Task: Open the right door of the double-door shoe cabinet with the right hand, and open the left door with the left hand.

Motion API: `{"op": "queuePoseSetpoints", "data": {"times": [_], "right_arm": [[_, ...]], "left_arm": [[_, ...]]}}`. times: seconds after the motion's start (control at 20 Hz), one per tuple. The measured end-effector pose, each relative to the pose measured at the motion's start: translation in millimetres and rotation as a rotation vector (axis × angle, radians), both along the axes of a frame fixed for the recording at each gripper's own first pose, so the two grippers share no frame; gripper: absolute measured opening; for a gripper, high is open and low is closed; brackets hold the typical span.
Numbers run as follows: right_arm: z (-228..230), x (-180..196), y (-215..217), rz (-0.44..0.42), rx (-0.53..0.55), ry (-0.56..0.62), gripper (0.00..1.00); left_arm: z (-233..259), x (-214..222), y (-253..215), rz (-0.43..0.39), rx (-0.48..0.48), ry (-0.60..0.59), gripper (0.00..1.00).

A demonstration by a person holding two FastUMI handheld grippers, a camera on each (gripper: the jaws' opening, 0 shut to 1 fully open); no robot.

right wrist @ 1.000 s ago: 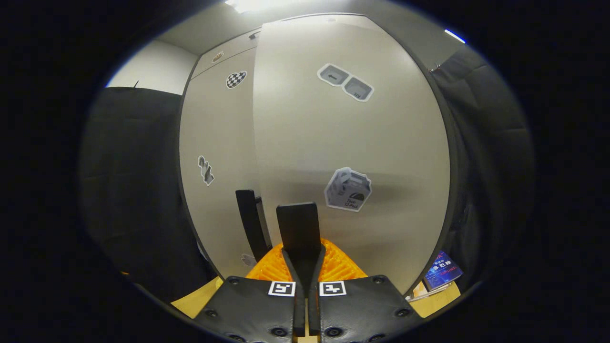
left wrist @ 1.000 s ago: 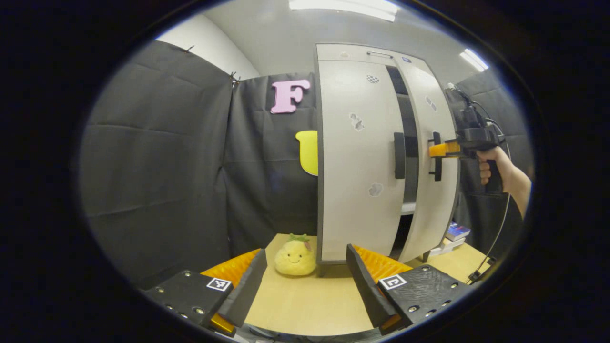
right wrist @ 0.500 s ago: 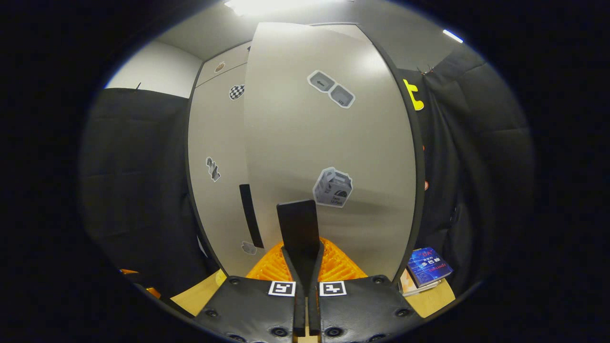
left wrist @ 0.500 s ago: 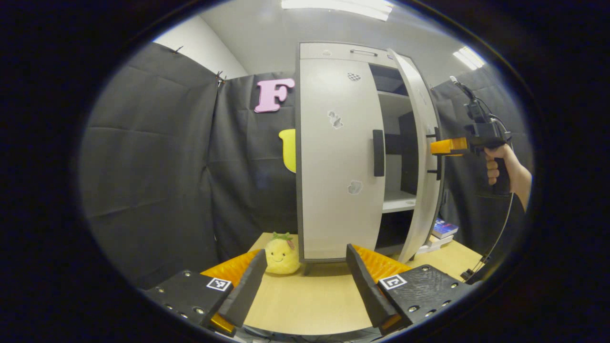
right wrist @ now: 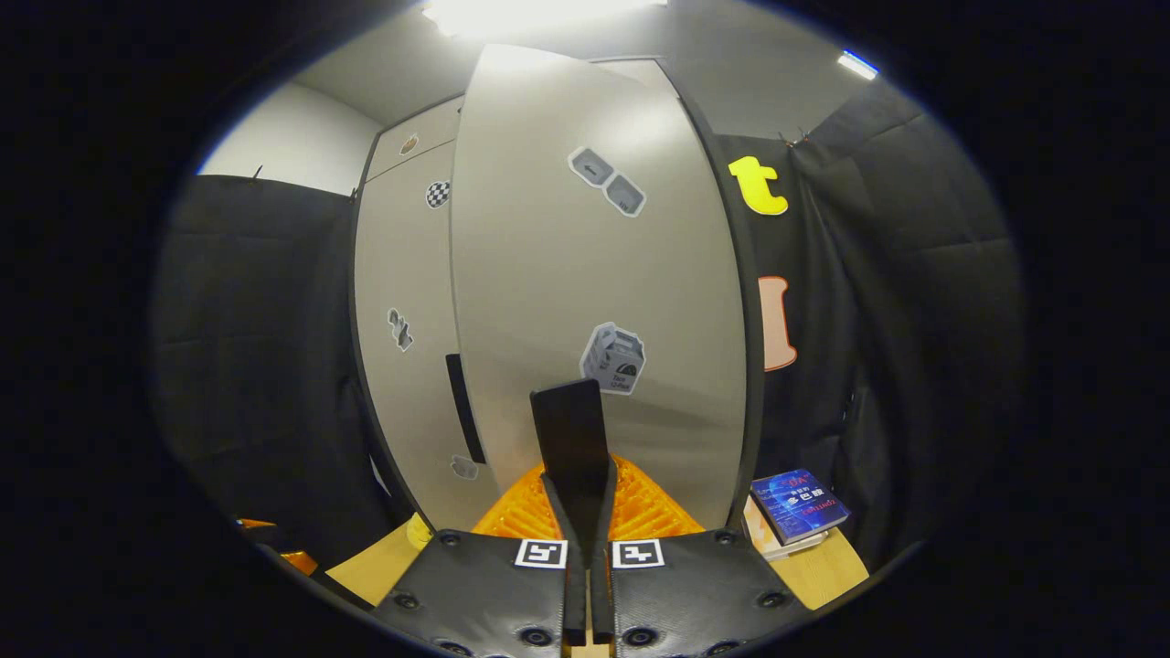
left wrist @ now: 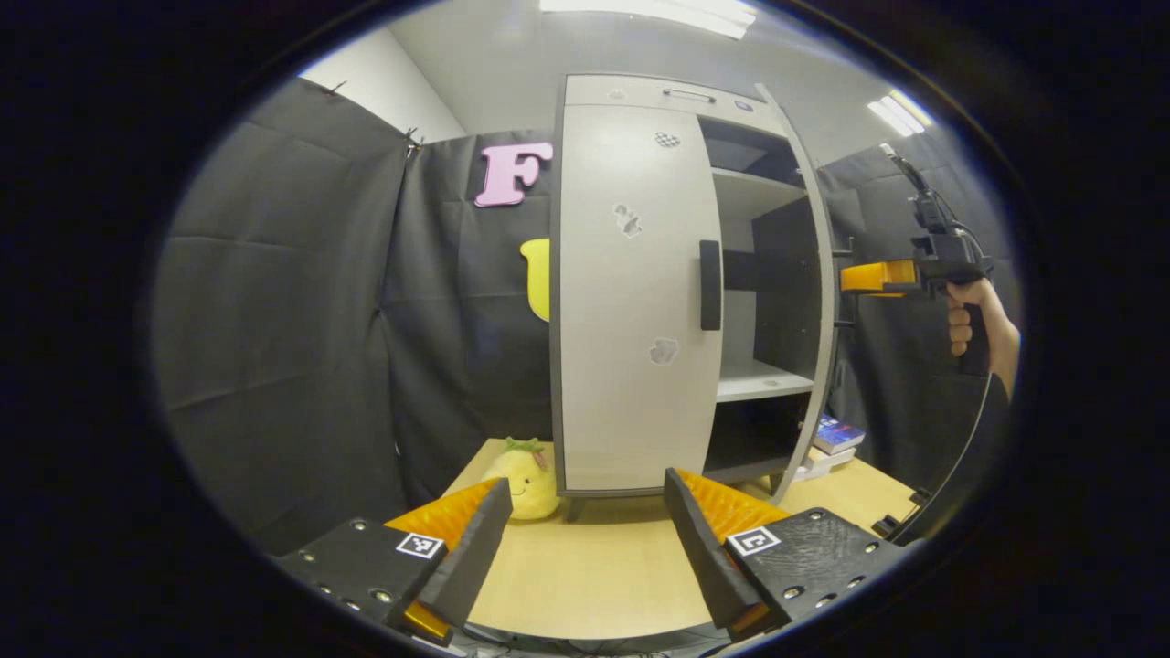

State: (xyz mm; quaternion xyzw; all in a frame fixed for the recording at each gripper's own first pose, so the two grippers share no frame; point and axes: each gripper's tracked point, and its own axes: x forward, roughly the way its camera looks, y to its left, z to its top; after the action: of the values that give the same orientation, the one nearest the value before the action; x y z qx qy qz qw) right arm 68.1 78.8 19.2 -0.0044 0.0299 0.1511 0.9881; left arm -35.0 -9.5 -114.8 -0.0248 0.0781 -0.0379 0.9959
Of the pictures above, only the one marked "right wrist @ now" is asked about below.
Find grey double-door shoe cabinet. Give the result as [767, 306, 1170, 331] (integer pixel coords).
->
[350, 55, 767, 540]

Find black backdrop cloth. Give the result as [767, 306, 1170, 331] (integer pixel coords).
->
[151, 174, 412, 568]
[713, 80, 1029, 572]

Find large ceiling light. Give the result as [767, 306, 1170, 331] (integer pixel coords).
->
[420, 0, 668, 37]

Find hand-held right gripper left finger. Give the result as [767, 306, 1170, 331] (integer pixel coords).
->
[373, 460, 588, 658]

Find grey cabinet door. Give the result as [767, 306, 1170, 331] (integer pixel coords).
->
[352, 142, 499, 533]
[450, 44, 750, 549]

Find blue book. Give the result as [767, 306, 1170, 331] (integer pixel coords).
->
[750, 469, 853, 547]

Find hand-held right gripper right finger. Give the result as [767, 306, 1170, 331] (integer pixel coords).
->
[590, 454, 814, 658]

